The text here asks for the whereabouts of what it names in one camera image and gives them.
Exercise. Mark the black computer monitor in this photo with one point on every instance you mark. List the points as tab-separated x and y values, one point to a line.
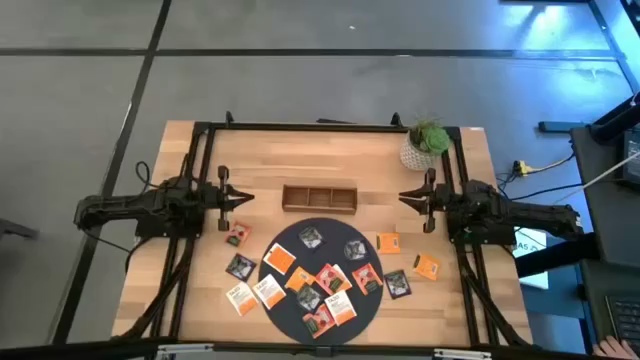
632	160

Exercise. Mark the black keyboard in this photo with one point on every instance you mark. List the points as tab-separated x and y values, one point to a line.
625	320

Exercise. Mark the black table-level camera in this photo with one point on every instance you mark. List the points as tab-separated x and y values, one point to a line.
324	351

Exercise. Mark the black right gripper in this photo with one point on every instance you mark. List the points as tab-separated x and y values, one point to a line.
440	200

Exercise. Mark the grey chair base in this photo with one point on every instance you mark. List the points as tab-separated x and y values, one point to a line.
15	229

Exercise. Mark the grey desk foot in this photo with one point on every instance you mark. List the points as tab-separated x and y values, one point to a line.
560	127

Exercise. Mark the wooden three-compartment tray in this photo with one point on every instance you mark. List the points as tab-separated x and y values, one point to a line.
320	209

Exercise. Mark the white and orange Tazo packet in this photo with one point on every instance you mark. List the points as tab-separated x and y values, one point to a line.
269	291
242	298
279	258
340	307
349	282

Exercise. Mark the silver metal bracket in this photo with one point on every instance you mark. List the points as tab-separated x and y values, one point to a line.
460	354
185	348

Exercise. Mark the black desk bar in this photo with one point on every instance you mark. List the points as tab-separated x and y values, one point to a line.
560	255

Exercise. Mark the dark grey desk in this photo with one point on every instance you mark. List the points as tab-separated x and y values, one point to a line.
607	220

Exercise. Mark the round dark woven placemat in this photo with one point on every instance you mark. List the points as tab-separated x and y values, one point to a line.
330	235

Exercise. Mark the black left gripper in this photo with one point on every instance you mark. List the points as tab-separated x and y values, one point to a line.
215	197

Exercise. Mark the white paper sign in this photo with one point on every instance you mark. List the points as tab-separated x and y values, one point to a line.
532	242

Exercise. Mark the succulent in white patterned pot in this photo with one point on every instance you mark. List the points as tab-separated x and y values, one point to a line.
417	157

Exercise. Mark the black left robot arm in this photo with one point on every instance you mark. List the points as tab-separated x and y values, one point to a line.
115	206

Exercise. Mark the person's hand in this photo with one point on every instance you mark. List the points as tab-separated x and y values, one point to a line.
612	347

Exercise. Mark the black overhead frame beam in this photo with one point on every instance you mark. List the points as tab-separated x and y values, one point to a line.
100	350

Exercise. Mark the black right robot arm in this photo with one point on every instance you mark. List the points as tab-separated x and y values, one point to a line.
530	212

